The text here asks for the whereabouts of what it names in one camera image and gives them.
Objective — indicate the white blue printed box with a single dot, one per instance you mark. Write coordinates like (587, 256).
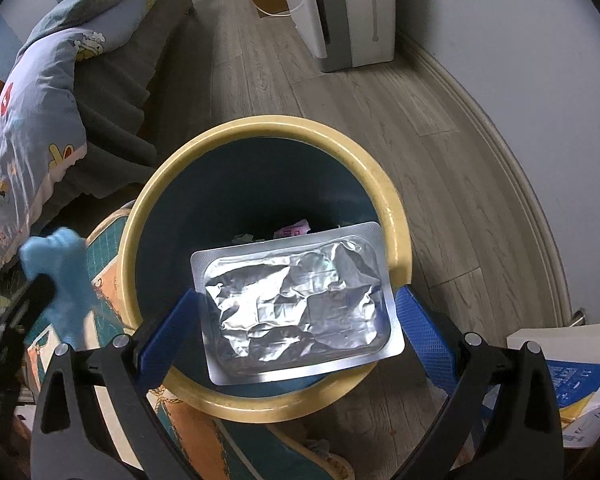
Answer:
(580, 380)

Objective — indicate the dark grey bed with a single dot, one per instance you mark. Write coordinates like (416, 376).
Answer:
(130, 90)

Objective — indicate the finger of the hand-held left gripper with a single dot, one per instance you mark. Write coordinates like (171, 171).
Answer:
(32, 300)

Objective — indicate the white air purifier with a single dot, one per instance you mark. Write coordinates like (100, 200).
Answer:
(350, 10)

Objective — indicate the white paper scrap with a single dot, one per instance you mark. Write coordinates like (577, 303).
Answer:
(244, 237)

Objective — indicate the blue face mask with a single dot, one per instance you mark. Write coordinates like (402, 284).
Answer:
(65, 270)

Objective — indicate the pink paper scrap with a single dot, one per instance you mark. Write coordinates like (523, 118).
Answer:
(292, 230)

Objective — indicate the bed with patterned quilt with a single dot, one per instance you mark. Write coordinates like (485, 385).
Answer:
(40, 110)

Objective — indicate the teal orange patterned mat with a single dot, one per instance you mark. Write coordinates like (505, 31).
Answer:
(200, 440)

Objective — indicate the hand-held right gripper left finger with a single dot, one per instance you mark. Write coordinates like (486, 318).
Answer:
(170, 327)

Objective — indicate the yellow rimmed blue bin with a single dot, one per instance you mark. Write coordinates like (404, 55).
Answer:
(230, 175)

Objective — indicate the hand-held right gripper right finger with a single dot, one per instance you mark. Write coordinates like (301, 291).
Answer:
(422, 332)

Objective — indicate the silver foil tray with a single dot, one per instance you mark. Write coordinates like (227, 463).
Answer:
(300, 300)

